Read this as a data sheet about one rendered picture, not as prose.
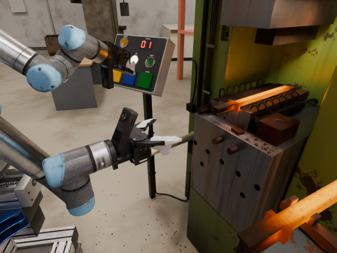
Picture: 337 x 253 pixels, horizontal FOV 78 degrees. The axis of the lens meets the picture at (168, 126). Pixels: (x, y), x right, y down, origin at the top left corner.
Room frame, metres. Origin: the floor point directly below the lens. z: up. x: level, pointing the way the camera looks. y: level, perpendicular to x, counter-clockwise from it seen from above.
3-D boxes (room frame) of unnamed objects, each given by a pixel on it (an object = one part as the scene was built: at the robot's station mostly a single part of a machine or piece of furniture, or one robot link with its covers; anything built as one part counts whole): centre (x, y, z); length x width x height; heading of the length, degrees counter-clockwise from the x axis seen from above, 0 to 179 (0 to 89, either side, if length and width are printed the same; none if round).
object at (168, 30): (7.26, -0.79, 0.42); 2.20 x 1.78 x 0.83; 8
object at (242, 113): (0.88, -0.42, 0.96); 0.42 x 0.20 x 0.09; 123
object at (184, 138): (1.00, 0.02, 0.62); 0.44 x 0.05 x 0.05; 123
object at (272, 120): (0.64, -0.39, 0.95); 0.12 x 0.09 x 0.07; 123
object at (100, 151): (0.45, 0.18, 0.98); 0.08 x 0.05 x 0.08; 33
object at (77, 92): (3.44, 1.49, 0.33); 1.24 x 0.64 x 0.66; 11
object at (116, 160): (0.49, 0.12, 0.97); 0.12 x 0.08 x 0.09; 123
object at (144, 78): (1.02, 0.12, 1.01); 0.07 x 0.05 x 0.07; 58
